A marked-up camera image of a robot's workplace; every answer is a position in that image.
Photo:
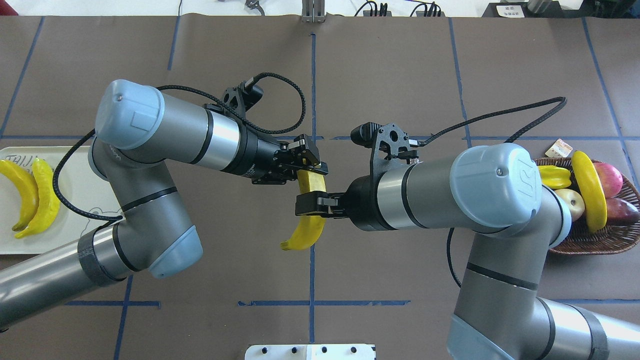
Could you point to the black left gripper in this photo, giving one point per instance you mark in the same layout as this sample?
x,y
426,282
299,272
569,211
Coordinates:
x,y
256,155

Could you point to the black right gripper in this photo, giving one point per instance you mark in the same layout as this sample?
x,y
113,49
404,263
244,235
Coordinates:
x,y
361,202

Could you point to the yellow banana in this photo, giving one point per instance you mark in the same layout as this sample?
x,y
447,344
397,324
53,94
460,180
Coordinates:
x,y
590,187
48,201
310,227
27,188

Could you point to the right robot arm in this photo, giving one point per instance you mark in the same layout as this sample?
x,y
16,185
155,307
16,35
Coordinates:
x,y
497,192

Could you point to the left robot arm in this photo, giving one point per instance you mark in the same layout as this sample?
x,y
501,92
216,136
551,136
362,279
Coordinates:
x,y
137,128

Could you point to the brown wicker basket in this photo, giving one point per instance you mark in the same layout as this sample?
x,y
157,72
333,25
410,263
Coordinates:
x,y
610,240

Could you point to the yellow star fruit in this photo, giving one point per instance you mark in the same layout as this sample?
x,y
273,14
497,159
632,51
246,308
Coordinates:
x,y
555,177

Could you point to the white paper price tag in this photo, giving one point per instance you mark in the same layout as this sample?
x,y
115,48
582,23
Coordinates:
x,y
559,149

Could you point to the pale peach fruit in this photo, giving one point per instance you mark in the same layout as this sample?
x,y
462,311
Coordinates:
x,y
574,201

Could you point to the red pink apple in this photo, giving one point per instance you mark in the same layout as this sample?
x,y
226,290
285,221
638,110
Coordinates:
x,y
610,177

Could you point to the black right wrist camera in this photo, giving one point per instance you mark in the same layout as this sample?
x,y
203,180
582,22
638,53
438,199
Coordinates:
x,y
391,148

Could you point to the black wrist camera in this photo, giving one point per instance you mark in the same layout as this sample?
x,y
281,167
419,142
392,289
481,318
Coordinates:
x,y
240,99
391,148

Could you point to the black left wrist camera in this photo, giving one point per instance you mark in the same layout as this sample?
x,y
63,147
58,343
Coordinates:
x,y
240,99

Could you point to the aluminium frame post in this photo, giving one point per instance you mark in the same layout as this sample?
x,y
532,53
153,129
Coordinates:
x,y
313,11

